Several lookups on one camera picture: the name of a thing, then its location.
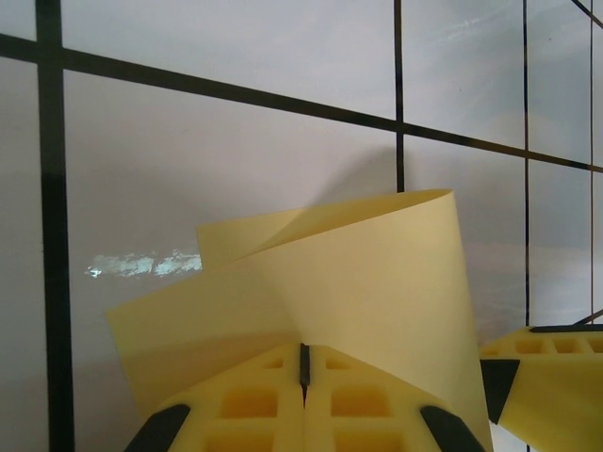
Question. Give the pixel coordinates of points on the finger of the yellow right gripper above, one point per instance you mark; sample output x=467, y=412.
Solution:
x=556, y=391

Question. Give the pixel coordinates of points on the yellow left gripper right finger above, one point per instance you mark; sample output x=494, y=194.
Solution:
x=320, y=376

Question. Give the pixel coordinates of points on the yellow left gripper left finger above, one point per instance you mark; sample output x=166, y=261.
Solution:
x=202, y=393

